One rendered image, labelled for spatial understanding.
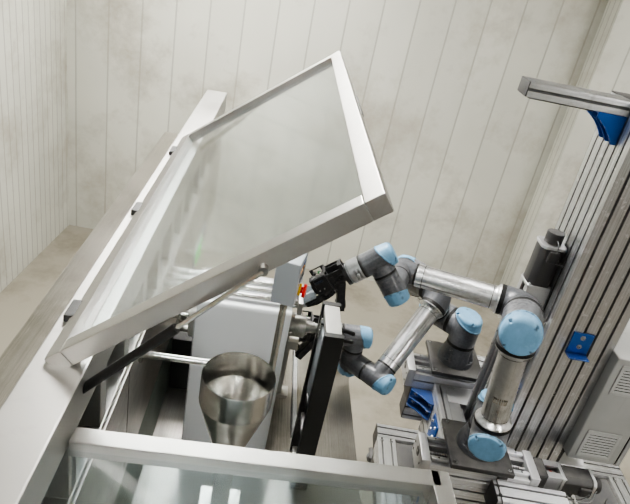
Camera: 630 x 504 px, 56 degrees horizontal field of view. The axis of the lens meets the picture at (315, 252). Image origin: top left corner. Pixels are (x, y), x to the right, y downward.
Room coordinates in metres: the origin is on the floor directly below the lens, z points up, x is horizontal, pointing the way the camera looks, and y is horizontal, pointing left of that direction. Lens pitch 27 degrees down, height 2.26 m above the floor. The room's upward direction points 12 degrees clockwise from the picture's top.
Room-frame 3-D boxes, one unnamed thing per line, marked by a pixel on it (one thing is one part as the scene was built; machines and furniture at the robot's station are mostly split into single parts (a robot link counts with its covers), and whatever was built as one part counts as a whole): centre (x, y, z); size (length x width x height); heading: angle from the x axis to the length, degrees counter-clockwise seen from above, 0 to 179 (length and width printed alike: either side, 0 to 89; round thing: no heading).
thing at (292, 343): (1.56, 0.02, 1.05); 0.06 x 0.05 x 0.31; 96
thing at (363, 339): (1.68, -0.20, 1.11); 0.11 x 0.08 x 0.09; 96
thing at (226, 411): (0.87, 0.09, 1.50); 0.14 x 0.14 x 0.06
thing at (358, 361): (1.67, -0.21, 1.01); 0.11 x 0.08 x 0.11; 52
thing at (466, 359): (2.09, -0.68, 0.87); 0.15 x 0.15 x 0.10
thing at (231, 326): (1.24, 0.19, 1.17); 0.34 x 0.05 x 0.54; 96
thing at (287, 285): (1.04, 0.03, 1.66); 0.07 x 0.07 x 0.10; 84
